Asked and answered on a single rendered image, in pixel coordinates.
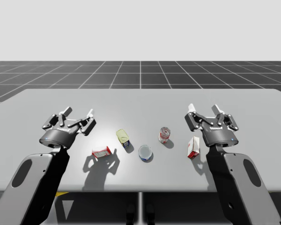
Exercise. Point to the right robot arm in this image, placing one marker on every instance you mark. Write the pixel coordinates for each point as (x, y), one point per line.
(238, 182)

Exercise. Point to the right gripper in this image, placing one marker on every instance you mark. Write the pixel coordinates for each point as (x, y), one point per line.
(220, 137)

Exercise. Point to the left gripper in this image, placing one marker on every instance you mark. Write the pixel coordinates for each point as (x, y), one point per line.
(59, 138)

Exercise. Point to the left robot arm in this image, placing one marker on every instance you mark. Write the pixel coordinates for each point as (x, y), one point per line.
(37, 182)

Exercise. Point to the red and white can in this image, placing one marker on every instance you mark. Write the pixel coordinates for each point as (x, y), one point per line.
(164, 135)

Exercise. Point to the blue flat can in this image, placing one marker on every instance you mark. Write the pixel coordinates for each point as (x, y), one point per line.
(145, 152)

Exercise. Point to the red and white carton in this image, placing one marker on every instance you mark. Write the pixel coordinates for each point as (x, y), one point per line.
(193, 147)

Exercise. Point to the green and blue rectangular can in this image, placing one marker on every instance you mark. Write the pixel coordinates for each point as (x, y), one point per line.
(123, 137)

